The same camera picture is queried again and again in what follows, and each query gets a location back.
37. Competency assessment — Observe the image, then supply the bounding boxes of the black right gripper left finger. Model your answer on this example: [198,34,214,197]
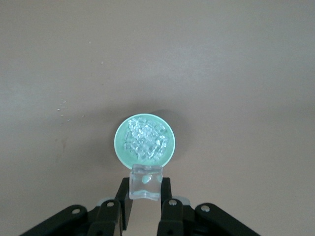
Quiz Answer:
[22,177,135,236]

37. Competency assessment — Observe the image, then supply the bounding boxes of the pile of clear ice cubes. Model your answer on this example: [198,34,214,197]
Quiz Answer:
[123,117,169,162]

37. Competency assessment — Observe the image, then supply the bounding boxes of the clear single ice cube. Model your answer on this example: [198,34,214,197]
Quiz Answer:
[128,163,164,202]

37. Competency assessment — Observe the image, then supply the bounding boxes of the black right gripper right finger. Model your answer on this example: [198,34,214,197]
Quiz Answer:
[157,177,262,236]

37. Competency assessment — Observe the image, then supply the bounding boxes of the brown table cover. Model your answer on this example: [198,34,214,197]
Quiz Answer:
[0,0,315,236]

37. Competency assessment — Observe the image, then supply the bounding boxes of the green ceramic bowl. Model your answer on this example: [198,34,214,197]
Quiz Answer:
[113,113,176,170]

